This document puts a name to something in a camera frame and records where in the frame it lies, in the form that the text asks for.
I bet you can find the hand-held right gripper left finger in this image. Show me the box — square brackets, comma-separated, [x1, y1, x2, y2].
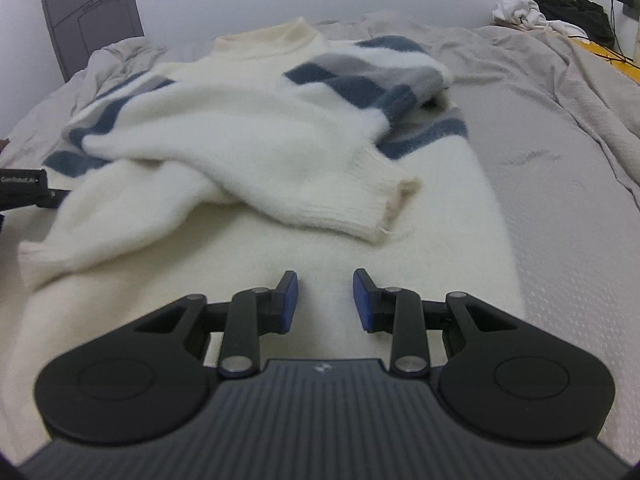
[131, 270, 299, 377]

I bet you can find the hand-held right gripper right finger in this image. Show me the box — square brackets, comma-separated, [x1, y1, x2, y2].
[352, 269, 523, 377]

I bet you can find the cream blue striped sweater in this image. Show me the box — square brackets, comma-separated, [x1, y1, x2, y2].
[0, 16, 527, 462]

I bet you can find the grey door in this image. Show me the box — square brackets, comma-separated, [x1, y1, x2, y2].
[35, 0, 146, 83]

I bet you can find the grey duvet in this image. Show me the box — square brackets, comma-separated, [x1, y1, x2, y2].
[0, 9, 640, 467]

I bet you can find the white cloth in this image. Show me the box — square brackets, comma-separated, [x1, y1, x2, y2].
[492, 0, 592, 39]

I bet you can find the yellow pillow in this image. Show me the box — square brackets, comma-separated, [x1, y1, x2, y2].
[569, 37, 640, 84]

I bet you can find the black cable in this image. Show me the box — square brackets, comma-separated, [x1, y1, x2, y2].
[564, 0, 640, 69]

